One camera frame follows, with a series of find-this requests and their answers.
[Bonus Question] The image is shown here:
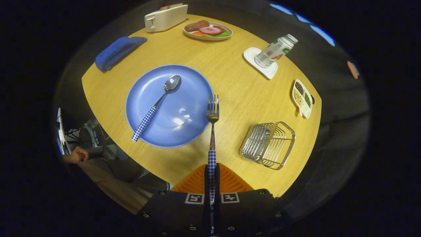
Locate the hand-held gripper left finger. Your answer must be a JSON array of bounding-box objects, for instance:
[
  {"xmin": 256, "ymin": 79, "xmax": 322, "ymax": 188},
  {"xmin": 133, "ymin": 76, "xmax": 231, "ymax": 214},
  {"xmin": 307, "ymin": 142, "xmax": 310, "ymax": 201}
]
[{"xmin": 133, "ymin": 163, "xmax": 211, "ymax": 237}]

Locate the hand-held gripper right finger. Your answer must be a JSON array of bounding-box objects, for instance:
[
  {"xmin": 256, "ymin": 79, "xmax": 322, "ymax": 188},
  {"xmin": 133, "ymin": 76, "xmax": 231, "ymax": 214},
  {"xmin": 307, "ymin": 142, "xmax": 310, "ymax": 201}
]
[{"xmin": 215, "ymin": 163, "xmax": 290, "ymax": 237}]

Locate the fork with checked handle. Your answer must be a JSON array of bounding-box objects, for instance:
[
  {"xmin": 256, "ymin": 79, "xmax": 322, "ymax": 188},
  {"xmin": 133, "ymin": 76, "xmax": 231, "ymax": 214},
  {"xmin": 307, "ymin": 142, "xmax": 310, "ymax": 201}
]
[{"xmin": 206, "ymin": 94, "xmax": 220, "ymax": 236}]

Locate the spoon with checked handle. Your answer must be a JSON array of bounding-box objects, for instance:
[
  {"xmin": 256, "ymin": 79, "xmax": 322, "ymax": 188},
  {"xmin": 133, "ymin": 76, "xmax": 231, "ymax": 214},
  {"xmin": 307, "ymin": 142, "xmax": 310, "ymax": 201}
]
[{"xmin": 131, "ymin": 75, "xmax": 182, "ymax": 142}]

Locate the blue round plate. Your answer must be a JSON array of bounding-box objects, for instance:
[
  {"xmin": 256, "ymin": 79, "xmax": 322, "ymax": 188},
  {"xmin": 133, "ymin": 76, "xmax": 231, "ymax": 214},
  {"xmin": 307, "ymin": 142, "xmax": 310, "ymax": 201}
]
[{"xmin": 125, "ymin": 64, "xmax": 214, "ymax": 148}]

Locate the white divided dish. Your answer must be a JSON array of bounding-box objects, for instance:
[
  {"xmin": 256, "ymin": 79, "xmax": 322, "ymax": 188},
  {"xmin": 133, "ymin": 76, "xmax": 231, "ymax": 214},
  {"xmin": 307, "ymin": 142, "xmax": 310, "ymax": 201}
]
[{"xmin": 291, "ymin": 79, "xmax": 313, "ymax": 119}]

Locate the computer monitor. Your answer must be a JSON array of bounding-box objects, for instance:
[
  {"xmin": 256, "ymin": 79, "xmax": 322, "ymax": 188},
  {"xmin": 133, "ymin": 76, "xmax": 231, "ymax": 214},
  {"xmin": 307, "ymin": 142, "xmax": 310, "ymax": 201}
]
[{"xmin": 56, "ymin": 107, "xmax": 71, "ymax": 155}]

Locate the white square coaster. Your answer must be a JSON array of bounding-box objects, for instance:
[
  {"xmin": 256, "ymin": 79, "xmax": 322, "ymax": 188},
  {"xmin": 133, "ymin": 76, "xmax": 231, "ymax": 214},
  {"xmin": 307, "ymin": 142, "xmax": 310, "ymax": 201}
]
[{"xmin": 243, "ymin": 47, "xmax": 278, "ymax": 80}]

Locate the white bottle green cap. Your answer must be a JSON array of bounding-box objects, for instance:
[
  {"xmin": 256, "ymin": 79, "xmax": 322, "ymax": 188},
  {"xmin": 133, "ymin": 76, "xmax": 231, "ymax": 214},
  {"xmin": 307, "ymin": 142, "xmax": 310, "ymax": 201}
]
[{"xmin": 254, "ymin": 34, "xmax": 299, "ymax": 68}]

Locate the folded blue cloth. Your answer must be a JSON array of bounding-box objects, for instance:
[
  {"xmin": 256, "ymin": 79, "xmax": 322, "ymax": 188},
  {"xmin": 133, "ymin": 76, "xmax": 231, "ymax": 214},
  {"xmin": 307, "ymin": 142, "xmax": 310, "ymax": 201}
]
[{"xmin": 95, "ymin": 36, "xmax": 148, "ymax": 73}]

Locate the oval food plate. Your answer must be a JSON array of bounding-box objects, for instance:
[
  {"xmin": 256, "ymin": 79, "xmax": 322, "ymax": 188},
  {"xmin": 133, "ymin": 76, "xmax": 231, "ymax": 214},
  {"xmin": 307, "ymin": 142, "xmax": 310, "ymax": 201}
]
[{"xmin": 183, "ymin": 20, "xmax": 233, "ymax": 41}]

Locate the pink ham slice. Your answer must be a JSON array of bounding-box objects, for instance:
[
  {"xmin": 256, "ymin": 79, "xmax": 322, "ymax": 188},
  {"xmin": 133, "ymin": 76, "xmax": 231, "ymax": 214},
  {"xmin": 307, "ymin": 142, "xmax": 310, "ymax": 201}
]
[{"xmin": 199, "ymin": 26, "xmax": 226, "ymax": 36}]

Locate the brown meat piece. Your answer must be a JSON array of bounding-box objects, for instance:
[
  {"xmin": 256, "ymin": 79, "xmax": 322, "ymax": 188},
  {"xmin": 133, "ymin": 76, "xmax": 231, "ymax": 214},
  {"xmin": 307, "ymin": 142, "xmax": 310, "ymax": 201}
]
[{"xmin": 185, "ymin": 20, "xmax": 210, "ymax": 33}]

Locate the white toaster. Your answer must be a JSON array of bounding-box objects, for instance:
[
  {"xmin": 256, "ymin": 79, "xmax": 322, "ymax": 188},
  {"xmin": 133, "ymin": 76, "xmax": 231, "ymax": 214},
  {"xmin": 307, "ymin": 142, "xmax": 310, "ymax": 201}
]
[{"xmin": 144, "ymin": 4, "xmax": 189, "ymax": 33}]

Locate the metal wire basket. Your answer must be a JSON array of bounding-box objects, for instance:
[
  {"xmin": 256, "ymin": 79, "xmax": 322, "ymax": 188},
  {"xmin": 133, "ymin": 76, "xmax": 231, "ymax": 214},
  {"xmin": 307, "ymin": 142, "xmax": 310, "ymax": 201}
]
[{"xmin": 239, "ymin": 121, "xmax": 296, "ymax": 171}]

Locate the tangle of black cables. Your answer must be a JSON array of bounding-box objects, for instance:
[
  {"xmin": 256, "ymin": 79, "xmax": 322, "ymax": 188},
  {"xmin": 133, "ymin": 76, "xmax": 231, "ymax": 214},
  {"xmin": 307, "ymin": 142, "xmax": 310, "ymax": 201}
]
[{"xmin": 66, "ymin": 120, "xmax": 111, "ymax": 148}]

